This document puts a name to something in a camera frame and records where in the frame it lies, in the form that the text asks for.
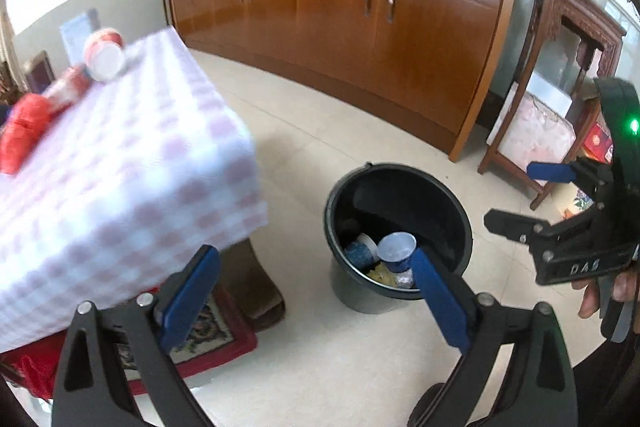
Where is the person's right forearm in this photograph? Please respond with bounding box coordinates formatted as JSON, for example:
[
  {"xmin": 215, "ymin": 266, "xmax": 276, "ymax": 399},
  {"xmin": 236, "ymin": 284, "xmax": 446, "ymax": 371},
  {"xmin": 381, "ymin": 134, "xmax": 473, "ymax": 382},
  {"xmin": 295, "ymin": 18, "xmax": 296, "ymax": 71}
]
[{"xmin": 574, "ymin": 322, "xmax": 640, "ymax": 427}]

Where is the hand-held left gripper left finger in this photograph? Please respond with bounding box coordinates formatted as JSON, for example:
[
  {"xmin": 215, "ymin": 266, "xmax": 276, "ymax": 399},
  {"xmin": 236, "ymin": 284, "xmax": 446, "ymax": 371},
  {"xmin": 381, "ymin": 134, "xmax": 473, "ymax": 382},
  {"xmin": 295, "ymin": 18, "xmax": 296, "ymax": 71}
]
[{"xmin": 50, "ymin": 244, "xmax": 222, "ymax": 427}]

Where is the brown wooden sideboard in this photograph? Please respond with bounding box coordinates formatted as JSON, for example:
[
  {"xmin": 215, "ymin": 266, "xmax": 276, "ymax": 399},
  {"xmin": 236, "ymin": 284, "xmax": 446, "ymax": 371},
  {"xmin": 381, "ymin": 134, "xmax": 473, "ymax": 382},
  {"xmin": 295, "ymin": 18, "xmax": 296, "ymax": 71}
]
[{"xmin": 161, "ymin": 0, "xmax": 520, "ymax": 162}]

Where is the yellow wrapper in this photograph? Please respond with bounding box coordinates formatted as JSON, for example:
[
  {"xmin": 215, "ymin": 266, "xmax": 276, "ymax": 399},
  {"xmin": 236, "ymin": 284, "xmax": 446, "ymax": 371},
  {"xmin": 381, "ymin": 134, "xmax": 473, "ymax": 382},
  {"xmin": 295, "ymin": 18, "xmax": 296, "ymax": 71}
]
[{"xmin": 367, "ymin": 261, "xmax": 399, "ymax": 287}]

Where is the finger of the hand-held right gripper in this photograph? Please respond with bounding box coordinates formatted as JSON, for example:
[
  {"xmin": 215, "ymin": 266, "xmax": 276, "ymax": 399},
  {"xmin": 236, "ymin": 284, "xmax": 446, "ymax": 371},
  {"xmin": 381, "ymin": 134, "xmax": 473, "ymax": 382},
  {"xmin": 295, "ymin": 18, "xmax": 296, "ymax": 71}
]
[
  {"xmin": 483, "ymin": 208, "xmax": 552, "ymax": 254},
  {"xmin": 526, "ymin": 157, "xmax": 608, "ymax": 196}
]

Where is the pink patterned curtain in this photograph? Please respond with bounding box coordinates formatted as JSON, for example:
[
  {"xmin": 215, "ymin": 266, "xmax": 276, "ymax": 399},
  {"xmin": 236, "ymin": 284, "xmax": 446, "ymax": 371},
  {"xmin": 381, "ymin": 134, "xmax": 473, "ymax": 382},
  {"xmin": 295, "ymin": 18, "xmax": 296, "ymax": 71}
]
[{"xmin": 0, "ymin": 7, "xmax": 16, "ymax": 100}]

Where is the pink floral panel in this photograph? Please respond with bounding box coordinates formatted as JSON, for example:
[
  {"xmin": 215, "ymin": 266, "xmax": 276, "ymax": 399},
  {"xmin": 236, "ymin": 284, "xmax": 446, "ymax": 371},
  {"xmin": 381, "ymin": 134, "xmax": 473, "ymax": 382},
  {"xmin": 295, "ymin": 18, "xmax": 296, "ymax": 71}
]
[{"xmin": 497, "ymin": 92, "xmax": 577, "ymax": 172}]

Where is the orange red wrapper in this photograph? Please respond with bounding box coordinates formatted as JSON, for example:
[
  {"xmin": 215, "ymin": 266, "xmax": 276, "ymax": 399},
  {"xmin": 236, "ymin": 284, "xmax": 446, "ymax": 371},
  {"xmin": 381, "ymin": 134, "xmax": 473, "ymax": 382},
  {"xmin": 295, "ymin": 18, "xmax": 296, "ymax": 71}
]
[{"xmin": 0, "ymin": 94, "xmax": 53, "ymax": 175}]

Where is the red and white paper bowl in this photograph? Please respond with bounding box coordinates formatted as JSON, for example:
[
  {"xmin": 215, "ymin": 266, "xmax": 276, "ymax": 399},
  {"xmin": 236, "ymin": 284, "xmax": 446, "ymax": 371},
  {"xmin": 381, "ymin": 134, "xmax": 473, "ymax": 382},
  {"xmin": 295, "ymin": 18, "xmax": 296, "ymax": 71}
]
[{"xmin": 82, "ymin": 27, "xmax": 126, "ymax": 82}]

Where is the black plastic bucket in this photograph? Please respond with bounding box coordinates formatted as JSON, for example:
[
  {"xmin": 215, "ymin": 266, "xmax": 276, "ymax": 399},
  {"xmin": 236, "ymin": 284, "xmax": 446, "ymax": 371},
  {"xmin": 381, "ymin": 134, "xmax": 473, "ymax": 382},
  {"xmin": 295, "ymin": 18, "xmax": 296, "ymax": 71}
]
[{"xmin": 323, "ymin": 163, "xmax": 473, "ymax": 315}]

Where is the patterned rug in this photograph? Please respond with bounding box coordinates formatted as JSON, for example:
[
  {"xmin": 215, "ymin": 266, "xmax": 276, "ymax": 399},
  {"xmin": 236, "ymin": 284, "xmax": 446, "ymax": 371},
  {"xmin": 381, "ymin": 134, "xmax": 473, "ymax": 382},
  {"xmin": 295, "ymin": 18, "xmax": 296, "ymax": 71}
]
[{"xmin": 115, "ymin": 287, "xmax": 258, "ymax": 380}]

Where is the red bag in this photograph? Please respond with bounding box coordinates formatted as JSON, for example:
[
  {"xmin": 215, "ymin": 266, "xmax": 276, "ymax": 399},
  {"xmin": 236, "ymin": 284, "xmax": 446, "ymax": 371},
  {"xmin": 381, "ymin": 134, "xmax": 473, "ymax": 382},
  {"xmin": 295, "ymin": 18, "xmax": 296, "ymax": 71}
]
[{"xmin": 0, "ymin": 342, "xmax": 66, "ymax": 401}]

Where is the red gift box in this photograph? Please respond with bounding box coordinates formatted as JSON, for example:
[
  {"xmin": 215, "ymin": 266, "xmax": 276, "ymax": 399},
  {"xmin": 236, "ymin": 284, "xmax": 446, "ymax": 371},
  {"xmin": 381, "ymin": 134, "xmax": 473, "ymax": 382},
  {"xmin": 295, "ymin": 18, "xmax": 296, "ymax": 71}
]
[{"xmin": 582, "ymin": 124, "xmax": 616, "ymax": 164}]

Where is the carved wooden stand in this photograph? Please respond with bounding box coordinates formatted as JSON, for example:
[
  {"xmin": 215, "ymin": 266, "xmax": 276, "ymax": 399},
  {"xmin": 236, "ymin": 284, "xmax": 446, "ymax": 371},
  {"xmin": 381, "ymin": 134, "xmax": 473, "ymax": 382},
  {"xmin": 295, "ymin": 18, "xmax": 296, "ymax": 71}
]
[{"xmin": 477, "ymin": 0, "xmax": 628, "ymax": 210}]

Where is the person's right hand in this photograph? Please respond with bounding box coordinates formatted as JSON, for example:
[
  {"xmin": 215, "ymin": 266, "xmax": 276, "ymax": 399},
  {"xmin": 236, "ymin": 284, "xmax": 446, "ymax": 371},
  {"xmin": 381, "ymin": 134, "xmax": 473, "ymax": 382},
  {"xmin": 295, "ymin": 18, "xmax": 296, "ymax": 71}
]
[{"xmin": 572, "ymin": 269, "xmax": 640, "ymax": 323}]

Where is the blue patterned paper cup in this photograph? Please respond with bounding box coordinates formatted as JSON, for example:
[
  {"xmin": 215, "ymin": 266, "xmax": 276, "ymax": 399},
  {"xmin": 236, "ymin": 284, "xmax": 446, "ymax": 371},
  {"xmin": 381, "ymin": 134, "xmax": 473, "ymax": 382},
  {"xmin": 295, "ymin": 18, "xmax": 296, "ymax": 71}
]
[{"xmin": 345, "ymin": 234, "xmax": 379, "ymax": 269}]

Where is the pink checkered tablecloth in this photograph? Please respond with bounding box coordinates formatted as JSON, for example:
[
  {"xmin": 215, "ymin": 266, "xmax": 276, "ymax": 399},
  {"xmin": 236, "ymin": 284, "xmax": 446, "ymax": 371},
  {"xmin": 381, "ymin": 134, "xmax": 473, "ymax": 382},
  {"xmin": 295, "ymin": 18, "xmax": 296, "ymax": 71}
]
[{"xmin": 0, "ymin": 27, "xmax": 268, "ymax": 353}]

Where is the white box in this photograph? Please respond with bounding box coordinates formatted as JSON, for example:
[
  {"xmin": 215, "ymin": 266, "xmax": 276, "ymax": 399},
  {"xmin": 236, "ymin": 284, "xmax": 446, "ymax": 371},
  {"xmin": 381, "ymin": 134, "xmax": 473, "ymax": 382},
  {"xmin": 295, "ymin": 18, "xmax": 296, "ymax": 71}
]
[{"xmin": 525, "ymin": 72, "xmax": 574, "ymax": 108}]

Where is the cream floral bin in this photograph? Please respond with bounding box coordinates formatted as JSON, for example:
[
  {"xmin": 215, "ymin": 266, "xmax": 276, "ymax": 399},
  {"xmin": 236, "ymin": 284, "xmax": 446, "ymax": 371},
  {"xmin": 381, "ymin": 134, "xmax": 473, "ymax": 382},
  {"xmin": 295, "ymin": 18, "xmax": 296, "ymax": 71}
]
[{"xmin": 565, "ymin": 187, "xmax": 597, "ymax": 220}]

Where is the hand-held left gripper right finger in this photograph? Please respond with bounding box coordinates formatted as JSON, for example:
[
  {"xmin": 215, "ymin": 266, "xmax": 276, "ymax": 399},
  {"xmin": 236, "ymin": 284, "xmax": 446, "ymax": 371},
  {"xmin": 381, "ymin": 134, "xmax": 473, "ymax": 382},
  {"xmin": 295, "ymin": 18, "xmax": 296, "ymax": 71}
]
[{"xmin": 410, "ymin": 248, "xmax": 578, "ymax": 427}]

